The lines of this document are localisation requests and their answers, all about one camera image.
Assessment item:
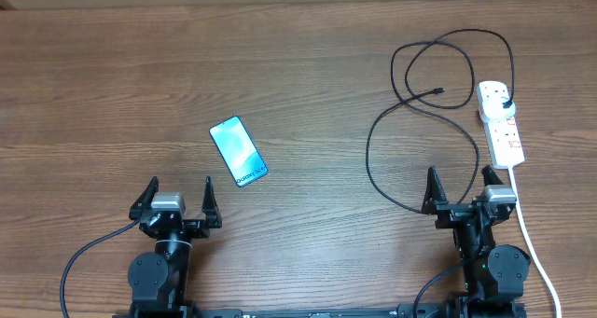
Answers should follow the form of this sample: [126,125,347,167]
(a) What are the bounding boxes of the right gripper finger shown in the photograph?
[421,166,449,214]
[481,165,504,186]

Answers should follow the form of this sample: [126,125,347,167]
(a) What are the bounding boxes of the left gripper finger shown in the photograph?
[129,176,160,220]
[201,176,222,228]

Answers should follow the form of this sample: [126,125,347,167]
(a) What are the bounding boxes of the Samsung Galaxy smartphone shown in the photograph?
[209,116,269,187]

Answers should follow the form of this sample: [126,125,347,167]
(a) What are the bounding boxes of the black USB charging cable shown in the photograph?
[365,28,517,215]

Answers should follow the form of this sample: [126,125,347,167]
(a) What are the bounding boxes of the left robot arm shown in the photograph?
[128,177,222,317]

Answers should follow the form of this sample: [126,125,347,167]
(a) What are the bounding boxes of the white charger plug adapter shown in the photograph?
[479,97,516,123]

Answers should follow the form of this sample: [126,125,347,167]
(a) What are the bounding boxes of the white power strip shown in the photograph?
[476,80,525,170]

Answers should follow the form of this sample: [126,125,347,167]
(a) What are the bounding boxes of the white power strip cord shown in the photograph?
[507,165,563,318]

